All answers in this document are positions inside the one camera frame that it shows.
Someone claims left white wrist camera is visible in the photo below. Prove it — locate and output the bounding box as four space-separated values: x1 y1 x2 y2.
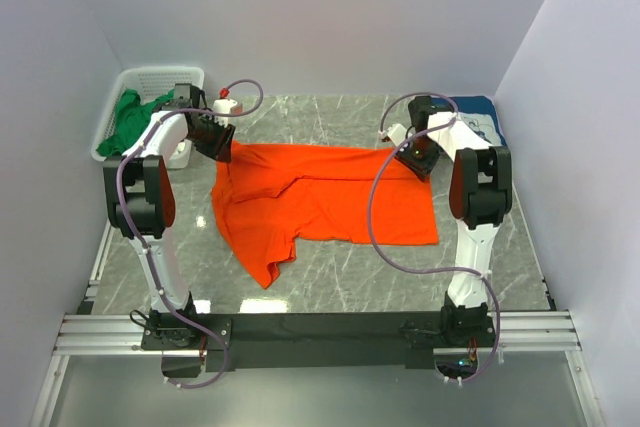
210 88 243 126

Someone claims green t shirt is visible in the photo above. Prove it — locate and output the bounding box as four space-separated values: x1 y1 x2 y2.
96 89 174 157

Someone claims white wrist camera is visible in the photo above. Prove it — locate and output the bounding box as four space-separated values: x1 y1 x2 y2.
378 123 408 147
210 88 243 126

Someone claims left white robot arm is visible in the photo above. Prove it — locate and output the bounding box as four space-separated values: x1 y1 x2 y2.
103 83 243 349

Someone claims white plastic laundry basket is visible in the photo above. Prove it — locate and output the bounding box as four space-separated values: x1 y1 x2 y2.
90 66 205 162

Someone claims aluminium frame rail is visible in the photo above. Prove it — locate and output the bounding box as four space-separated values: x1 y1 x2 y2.
29 186 606 427

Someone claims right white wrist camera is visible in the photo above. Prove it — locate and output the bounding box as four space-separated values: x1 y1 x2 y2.
378 123 408 147

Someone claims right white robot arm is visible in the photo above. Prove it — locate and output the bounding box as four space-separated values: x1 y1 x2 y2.
386 95 513 346

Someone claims orange t shirt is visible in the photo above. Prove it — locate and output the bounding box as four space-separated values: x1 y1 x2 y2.
211 142 439 289

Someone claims black base crossbeam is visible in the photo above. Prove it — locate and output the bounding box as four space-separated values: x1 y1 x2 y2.
129 310 495 378

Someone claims folded blue printed t shirt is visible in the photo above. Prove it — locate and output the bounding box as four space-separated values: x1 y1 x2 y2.
453 96 507 146

